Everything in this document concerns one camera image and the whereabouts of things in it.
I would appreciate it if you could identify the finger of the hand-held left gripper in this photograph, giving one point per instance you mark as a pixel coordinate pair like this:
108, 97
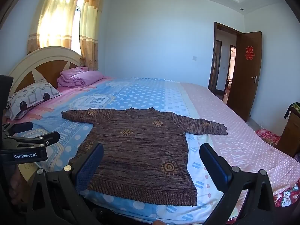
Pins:
44, 139
21, 126

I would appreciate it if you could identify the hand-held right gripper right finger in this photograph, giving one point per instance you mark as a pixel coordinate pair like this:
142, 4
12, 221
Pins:
215, 168

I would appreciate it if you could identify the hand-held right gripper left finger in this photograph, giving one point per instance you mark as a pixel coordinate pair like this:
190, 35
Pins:
90, 166

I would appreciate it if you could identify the brown knitted sweater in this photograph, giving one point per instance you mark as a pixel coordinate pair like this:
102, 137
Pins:
140, 150

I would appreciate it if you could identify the grey patterned pillow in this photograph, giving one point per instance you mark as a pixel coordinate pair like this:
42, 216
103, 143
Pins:
30, 96

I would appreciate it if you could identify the pink dotted bed sheet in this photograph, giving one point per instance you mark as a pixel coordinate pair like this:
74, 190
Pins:
234, 126

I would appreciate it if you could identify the red checked cloth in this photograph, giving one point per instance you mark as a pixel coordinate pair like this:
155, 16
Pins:
267, 136

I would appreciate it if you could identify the cream and wood headboard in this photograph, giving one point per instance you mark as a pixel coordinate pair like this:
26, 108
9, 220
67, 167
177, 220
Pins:
46, 70

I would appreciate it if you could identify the folded pink blanket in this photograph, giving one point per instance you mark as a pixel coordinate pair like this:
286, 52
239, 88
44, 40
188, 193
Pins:
79, 77

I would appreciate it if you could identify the red printed cloth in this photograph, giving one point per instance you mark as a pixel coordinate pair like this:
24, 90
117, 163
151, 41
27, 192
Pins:
287, 195

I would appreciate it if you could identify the wooden cabinet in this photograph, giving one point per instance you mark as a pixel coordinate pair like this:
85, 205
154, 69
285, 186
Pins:
291, 136

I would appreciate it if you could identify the brown wooden door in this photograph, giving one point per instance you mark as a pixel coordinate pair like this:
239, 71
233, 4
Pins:
243, 86

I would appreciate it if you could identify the blue printed blanket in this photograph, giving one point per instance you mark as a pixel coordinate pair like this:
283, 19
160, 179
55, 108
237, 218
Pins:
140, 93

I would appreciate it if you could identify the dark cloth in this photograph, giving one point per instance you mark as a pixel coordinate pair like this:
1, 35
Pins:
291, 109

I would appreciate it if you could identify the yellow patterned curtain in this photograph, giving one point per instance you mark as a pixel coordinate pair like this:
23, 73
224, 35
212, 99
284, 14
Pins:
90, 28
56, 16

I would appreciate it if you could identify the red paper door decoration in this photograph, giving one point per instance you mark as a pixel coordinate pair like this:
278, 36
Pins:
249, 53

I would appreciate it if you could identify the window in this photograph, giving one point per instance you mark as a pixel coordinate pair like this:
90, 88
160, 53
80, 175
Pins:
78, 7

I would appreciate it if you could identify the brown door frame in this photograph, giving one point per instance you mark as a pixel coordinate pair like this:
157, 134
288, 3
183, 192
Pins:
213, 51

